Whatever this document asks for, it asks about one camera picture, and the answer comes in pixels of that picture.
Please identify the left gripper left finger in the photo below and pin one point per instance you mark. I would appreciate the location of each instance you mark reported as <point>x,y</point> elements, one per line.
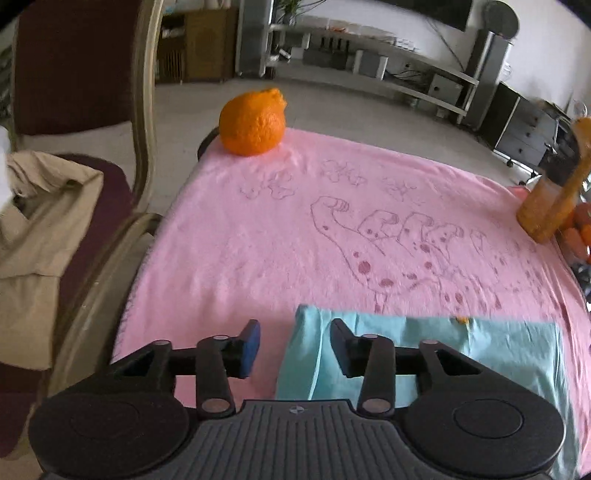
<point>219,358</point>

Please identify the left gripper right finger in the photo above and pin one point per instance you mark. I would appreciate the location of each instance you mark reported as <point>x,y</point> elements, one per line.
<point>370,357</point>

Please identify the teal t-shirt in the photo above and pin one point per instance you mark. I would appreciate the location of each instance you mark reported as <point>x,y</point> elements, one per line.
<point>474,400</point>

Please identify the pink cartoon towel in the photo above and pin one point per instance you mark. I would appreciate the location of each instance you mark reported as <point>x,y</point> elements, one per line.
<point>322,227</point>

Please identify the beige jacket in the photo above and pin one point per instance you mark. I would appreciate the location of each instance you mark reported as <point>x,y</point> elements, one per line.
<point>41,229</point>

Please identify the bumpy orange citrus fruit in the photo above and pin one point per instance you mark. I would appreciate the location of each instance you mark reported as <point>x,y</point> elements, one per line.
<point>253,123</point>

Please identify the white garment with blue collar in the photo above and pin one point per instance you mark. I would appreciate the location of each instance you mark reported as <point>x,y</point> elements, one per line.
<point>6,194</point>

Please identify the dark drawer cabinet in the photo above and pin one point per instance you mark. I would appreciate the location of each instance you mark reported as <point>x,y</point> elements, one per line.
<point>517,129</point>

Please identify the grey tv stand shelf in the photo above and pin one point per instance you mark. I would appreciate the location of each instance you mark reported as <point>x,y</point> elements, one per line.
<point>376,64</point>

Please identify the wooden cabinet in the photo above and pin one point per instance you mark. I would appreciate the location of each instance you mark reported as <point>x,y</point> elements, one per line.
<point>197,46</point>

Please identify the maroon banquet chair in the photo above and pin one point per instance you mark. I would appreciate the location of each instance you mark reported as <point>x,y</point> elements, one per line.
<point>76,66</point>

